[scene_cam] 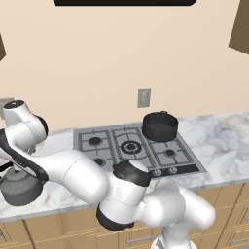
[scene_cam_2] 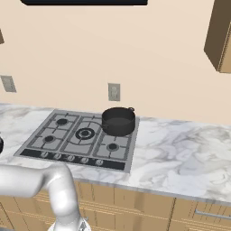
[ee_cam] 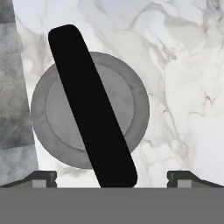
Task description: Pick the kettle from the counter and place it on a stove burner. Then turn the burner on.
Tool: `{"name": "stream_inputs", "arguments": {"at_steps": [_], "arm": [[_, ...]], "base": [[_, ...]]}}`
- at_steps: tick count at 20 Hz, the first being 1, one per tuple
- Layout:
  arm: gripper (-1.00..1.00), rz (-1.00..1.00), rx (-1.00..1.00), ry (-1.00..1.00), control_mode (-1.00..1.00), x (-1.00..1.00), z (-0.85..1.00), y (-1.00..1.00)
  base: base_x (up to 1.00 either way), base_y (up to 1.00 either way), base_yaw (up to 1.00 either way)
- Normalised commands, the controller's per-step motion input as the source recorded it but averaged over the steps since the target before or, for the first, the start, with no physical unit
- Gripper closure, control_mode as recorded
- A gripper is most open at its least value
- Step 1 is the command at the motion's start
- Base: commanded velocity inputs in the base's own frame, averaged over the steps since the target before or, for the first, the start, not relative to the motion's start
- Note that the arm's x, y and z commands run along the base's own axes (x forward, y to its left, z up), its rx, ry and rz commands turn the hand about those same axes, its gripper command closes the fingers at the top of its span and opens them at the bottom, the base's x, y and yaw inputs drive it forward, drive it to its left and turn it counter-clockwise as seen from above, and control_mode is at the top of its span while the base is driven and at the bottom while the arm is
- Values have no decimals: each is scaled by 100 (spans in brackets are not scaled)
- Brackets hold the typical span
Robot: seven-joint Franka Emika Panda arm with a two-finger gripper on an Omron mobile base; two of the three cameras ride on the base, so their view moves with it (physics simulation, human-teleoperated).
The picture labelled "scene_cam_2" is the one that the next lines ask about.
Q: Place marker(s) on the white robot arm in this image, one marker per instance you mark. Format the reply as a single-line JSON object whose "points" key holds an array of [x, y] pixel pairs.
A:
{"points": [[57, 186]]}

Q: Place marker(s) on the dark kettle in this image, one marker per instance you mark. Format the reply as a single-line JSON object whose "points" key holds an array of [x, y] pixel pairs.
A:
{"points": [[1, 144]]}

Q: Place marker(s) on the black cooking pot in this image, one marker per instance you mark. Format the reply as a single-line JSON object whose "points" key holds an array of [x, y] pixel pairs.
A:
{"points": [[118, 126]]}

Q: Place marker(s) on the grey hob knob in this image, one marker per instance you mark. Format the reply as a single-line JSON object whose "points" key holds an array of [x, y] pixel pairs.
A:
{"points": [[99, 162], [57, 156], [71, 158], [85, 160], [44, 154]]}

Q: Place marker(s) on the grey gas hob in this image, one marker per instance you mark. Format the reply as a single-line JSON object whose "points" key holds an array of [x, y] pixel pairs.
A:
{"points": [[72, 141]]}

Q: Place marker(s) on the brown wooden base cupboard front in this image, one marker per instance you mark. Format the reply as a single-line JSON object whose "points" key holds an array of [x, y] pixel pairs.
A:
{"points": [[126, 207]]}

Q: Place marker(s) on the brown wooden drawer front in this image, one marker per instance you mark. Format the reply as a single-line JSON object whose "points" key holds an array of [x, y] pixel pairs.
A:
{"points": [[186, 216]]}

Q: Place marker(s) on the brown wall cupboard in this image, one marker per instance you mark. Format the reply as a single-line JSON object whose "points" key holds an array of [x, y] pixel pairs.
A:
{"points": [[1, 36], [218, 33]]}

